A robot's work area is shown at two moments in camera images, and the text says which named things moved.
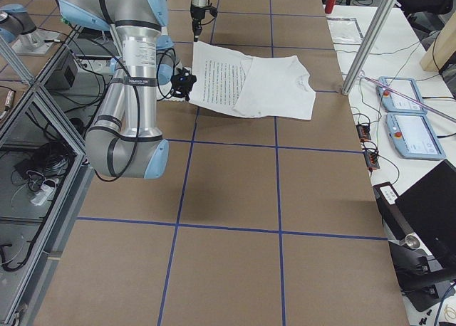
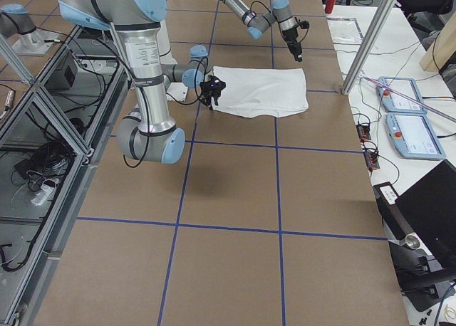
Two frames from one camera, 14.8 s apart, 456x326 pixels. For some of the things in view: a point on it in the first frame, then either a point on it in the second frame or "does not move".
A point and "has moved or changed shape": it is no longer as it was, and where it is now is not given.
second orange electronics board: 371,159 does not move
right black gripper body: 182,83 -> 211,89
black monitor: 429,208 does not move
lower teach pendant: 413,137 does not move
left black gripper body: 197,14 -> 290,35
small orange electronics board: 363,132 does not move
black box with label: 392,211 does not move
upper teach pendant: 407,87 does not move
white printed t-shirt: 270,87 has moved or changed shape
